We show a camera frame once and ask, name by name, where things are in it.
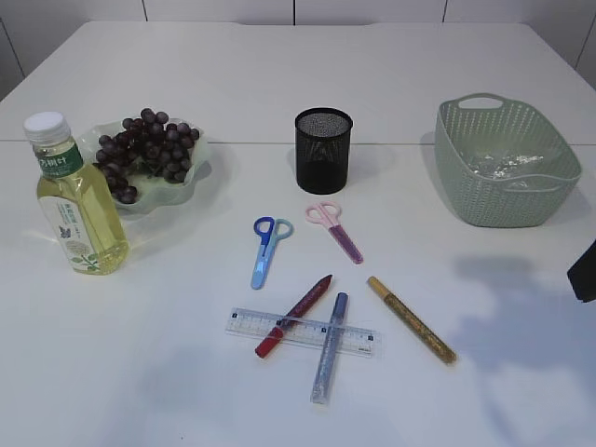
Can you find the black mesh pen holder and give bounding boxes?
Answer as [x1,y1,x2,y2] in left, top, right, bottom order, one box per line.
[294,107,353,195]

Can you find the clear plastic sheet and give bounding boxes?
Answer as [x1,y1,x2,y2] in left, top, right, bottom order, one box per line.
[465,153,545,180]

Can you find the blue scissors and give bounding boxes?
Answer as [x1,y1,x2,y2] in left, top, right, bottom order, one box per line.
[251,216,293,290]

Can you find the red crayon pen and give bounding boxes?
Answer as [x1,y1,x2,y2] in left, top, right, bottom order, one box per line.
[255,275,332,359]

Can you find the green wavy glass plate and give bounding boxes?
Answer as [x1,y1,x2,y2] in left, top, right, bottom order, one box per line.
[76,117,207,213]

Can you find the purple artificial grape bunch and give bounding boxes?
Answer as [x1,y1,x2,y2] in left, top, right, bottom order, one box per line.
[94,108,202,205]

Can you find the pink purple scissors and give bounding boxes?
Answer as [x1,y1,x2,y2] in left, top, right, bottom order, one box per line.
[305,201,364,264]

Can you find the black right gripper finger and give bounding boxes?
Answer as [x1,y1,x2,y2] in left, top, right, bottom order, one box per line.
[567,242,596,303]

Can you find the blue glitter pen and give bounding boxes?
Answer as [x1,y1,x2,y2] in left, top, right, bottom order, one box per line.
[310,292,348,405]

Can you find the gold glitter pen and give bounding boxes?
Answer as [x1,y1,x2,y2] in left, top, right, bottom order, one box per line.
[367,276,457,365]

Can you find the green plastic woven basket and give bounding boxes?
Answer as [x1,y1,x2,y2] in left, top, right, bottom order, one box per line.
[434,93,582,228]

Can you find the clear plastic ruler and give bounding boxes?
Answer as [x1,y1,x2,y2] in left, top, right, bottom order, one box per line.
[225,307,382,358]

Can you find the yellow tea bottle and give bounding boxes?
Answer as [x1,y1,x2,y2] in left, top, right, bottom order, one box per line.
[23,112,129,276]

